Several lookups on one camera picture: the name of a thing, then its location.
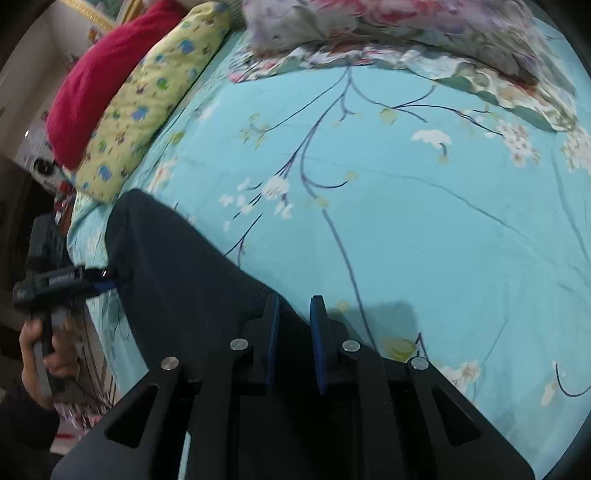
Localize floral quilt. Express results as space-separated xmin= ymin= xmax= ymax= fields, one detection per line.
xmin=228 ymin=0 xmax=591 ymax=174

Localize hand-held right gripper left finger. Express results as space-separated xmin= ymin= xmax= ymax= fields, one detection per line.
xmin=50 ymin=294 xmax=281 ymax=480

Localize black pants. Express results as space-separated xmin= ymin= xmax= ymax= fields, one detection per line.
xmin=104 ymin=188 xmax=384 ymax=480

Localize gold picture frame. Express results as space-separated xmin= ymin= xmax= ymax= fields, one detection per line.
xmin=60 ymin=0 xmax=144 ymax=32

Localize red pillow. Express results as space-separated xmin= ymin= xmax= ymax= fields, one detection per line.
xmin=45 ymin=0 xmax=185 ymax=169

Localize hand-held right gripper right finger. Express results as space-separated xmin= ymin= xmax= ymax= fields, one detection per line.
xmin=310 ymin=295 xmax=536 ymax=480

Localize turquoise floral bed sheet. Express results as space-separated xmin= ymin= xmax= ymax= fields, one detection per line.
xmin=65 ymin=28 xmax=591 ymax=480

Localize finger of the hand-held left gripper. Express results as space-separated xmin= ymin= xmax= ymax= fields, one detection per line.
xmin=83 ymin=267 xmax=116 ymax=296

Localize person's left hand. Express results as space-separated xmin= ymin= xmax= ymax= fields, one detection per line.
xmin=19 ymin=316 xmax=82 ymax=411

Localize yellow patterned pillow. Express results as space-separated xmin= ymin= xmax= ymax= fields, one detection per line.
xmin=74 ymin=1 xmax=232 ymax=204

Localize person's left forearm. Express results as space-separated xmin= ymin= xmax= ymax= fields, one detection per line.
xmin=0 ymin=374 xmax=61 ymax=480

